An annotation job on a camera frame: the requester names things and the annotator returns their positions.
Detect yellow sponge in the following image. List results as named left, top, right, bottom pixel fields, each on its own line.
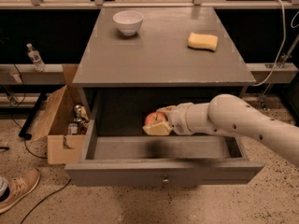
left=188, top=33, right=218, bottom=51

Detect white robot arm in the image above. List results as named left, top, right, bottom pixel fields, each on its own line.
left=143, top=94, right=299, bottom=166

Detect cardboard box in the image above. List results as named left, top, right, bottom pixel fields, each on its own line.
left=32, top=63, right=92, bottom=165

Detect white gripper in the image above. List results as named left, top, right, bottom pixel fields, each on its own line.
left=143, top=103, right=214, bottom=136

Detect open grey top drawer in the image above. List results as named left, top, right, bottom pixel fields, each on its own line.
left=65, top=89, right=263, bottom=187

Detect grey cabinet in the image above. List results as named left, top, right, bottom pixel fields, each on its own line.
left=72, top=7, right=257, bottom=117

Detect black table leg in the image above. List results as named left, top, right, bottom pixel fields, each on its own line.
left=19, top=92, right=47, bottom=140

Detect clear plastic water bottle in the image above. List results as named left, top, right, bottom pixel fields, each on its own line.
left=26, top=43, right=45, bottom=72

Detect red apple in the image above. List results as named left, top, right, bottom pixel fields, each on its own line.
left=144, top=112, right=166, bottom=125

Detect tan sneaker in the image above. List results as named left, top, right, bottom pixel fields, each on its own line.
left=0, top=169, right=41, bottom=214

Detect metal cans in box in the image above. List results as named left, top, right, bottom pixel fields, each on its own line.
left=67, top=105, right=90, bottom=135

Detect black floor cable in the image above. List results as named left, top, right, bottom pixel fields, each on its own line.
left=20, top=178, right=73, bottom=224

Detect white bowl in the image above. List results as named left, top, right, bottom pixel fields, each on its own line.
left=113, top=10, right=144, bottom=35

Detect round metal drawer knob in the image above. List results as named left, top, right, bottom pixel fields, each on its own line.
left=162, top=176, right=170, bottom=185

